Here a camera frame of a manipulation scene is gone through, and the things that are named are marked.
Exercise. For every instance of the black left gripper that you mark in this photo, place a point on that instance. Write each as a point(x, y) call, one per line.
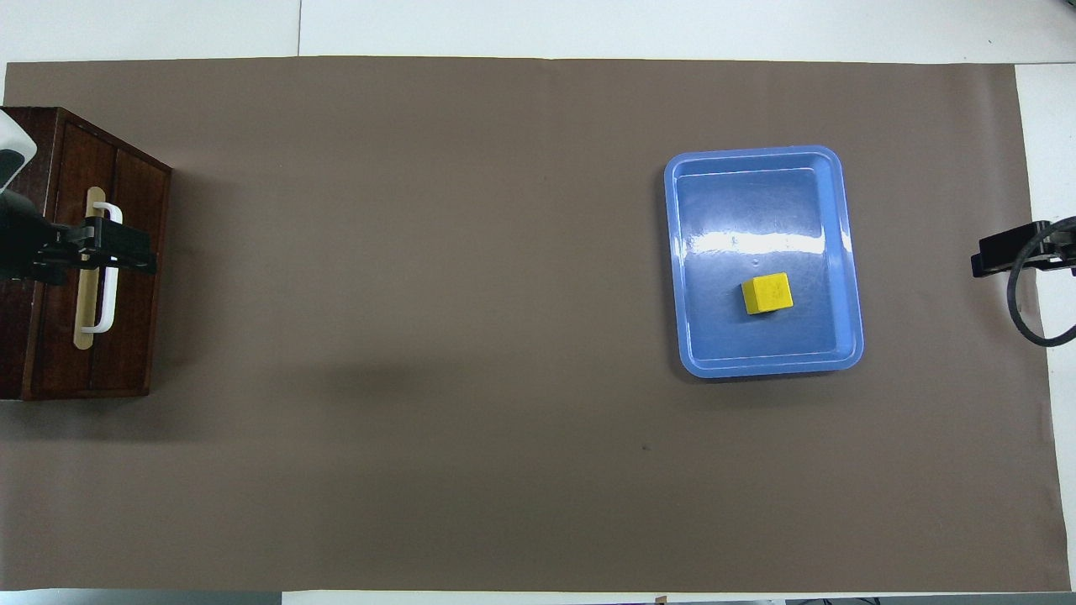
point(25, 244)

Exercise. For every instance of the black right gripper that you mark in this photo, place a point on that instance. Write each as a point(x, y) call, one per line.
point(1063, 250)

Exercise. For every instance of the yellow block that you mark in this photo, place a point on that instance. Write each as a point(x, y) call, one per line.
point(767, 293)

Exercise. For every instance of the dark wooden cabinet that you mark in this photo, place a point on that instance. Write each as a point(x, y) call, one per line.
point(17, 361)

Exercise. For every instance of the blue plastic tray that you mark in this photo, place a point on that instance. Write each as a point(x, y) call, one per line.
point(756, 210)

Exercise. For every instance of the brown table mat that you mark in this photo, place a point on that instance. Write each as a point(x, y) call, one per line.
point(420, 336)

